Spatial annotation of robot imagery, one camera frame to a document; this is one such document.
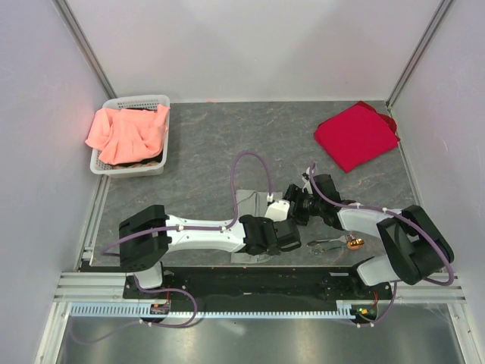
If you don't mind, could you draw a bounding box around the right aluminium frame post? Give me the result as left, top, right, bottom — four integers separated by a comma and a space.
385, 0, 455, 111

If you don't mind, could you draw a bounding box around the white plastic basket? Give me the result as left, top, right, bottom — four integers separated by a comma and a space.
90, 95, 171, 178

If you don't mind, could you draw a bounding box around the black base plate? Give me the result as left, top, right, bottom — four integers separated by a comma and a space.
120, 265, 395, 304

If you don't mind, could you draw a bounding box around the salmon pink cloth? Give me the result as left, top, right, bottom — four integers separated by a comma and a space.
86, 104, 170, 165

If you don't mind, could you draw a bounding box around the left aluminium frame post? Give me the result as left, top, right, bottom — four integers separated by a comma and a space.
52, 0, 117, 99

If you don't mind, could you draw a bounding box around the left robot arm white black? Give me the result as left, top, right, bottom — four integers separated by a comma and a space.
118, 205, 302, 298

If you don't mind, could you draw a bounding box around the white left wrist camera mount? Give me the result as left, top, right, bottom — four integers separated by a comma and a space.
264, 193, 290, 221

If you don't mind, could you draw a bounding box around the aluminium frame post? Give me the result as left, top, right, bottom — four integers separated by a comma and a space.
52, 0, 117, 99
385, 0, 455, 111

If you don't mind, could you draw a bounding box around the red folded napkin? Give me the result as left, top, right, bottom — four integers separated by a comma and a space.
314, 101, 400, 173

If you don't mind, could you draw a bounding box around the grey cloth napkin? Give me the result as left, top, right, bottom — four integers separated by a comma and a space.
230, 190, 273, 265

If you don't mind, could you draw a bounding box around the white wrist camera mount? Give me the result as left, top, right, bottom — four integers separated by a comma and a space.
302, 172, 313, 195
264, 193, 290, 221

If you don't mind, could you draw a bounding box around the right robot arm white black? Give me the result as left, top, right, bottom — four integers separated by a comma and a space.
283, 174, 455, 299

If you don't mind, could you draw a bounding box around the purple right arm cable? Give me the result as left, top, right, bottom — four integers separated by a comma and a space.
308, 162, 455, 286

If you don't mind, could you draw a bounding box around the silver spoon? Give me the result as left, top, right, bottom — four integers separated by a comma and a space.
311, 245, 346, 255

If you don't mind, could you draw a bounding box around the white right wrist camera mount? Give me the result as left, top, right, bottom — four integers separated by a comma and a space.
302, 172, 313, 195

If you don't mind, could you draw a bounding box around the white slotted cable duct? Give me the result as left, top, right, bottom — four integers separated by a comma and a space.
70, 301, 357, 320

